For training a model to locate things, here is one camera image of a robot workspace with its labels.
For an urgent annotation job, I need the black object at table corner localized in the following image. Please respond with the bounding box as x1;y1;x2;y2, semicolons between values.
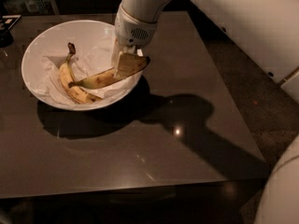
0;15;21;48

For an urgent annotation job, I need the yellow banana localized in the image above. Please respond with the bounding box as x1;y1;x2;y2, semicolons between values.
68;55;151;90
59;43;101;104

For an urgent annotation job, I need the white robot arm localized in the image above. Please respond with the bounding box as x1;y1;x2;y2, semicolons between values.
115;0;299;224

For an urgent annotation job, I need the shelf with bottles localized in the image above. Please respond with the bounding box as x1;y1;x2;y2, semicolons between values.
0;0;59;16

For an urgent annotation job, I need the white paper liner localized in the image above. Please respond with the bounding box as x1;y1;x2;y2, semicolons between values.
36;43;143;110

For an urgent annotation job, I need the white ceramic bowl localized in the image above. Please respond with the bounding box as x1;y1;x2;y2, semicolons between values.
21;19;145;112

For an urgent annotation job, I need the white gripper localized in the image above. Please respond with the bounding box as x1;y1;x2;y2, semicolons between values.
111;6;157;78

